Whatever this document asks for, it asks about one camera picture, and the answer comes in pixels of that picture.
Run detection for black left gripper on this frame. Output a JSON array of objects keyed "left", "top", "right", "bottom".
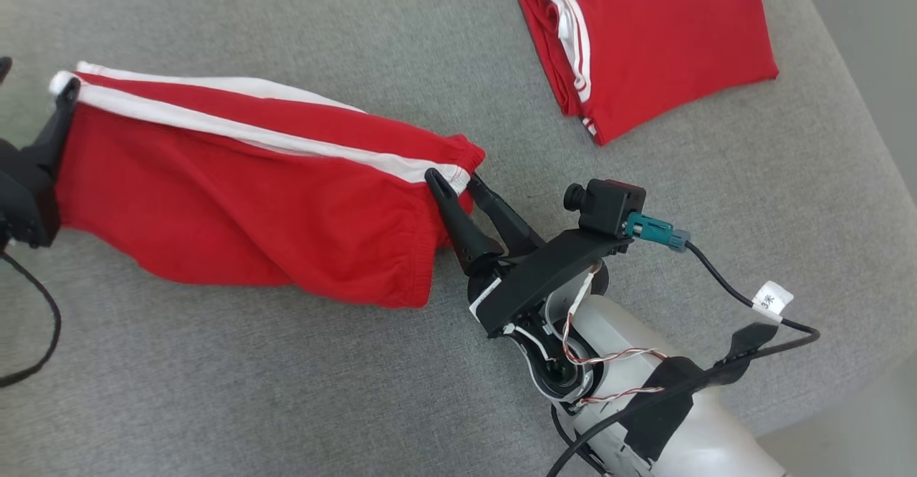
[{"left": 0, "top": 56, "right": 82, "bottom": 250}]

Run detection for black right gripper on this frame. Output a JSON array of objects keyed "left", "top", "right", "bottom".
[{"left": 425, "top": 168, "right": 635, "bottom": 338}]

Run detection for red white shorts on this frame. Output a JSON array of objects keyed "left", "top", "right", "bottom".
[{"left": 49, "top": 60, "right": 486, "bottom": 310}]

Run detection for red Bulls jersey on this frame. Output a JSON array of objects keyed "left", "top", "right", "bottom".
[{"left": 511, "top": 0, "right": 780, "bottom": 147}]

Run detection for thin red white wire bundle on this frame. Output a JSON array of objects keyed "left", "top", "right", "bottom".
[{"left": 501, "top": 262, "right": 667, "bottom": 410}]

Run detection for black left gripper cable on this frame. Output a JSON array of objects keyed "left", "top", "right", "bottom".
[{"left": 0, "top": 246, "right": 62, "bottom": 389}]

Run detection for black velcro cable strap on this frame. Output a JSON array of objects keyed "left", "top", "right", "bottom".
[{"left": 622, "top": 322, "right": 779, "bottom": 463}]

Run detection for white cable label tag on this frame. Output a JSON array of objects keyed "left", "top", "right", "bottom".
[{"left": 752, "top": 281, "right": 794, "bottom": 320}]

